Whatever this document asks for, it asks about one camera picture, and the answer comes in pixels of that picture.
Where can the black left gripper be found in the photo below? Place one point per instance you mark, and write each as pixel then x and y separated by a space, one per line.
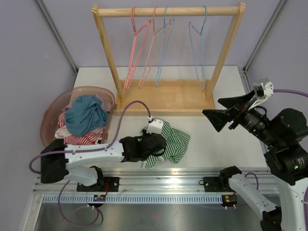
pixel 145 134

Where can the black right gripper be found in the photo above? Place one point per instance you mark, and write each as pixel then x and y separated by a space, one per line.
pixel 237 109

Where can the green white striped tank top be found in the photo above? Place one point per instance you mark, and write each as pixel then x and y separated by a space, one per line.
pixel 177 146

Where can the red white striped tank top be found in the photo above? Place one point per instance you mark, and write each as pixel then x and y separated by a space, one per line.
pixel 90 138

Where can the blue tank top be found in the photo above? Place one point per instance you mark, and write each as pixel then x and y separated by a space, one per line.
pixel 84 115

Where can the blue wire hanger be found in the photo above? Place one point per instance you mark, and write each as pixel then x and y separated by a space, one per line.
pixel 198 56
pixel 163 53

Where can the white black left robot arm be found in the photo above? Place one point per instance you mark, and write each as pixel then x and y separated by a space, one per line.
pixel 70 162

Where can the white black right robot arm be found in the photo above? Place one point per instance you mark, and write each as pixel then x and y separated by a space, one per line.
pixel 287 160

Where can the wooden clothes rack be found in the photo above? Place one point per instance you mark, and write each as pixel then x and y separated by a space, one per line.
pixel 175 97

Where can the pink translucent plastic basket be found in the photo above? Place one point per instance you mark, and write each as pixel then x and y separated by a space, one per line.
pixel 49 123

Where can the aluminium mounting rail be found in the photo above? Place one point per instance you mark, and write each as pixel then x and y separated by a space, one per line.
pixel 164 181

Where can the slotted white cable duct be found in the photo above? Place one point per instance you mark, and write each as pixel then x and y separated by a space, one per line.
pixel 134 198

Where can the aluminium frame post right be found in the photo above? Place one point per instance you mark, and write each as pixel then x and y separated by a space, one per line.
pixel 265 33

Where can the aluminium frame post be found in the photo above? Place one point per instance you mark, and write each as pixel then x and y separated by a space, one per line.
pixel 53 29
pixel 265 33

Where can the aluminium frame post left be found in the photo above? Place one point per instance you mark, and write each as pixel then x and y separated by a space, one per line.
pixel 53 29

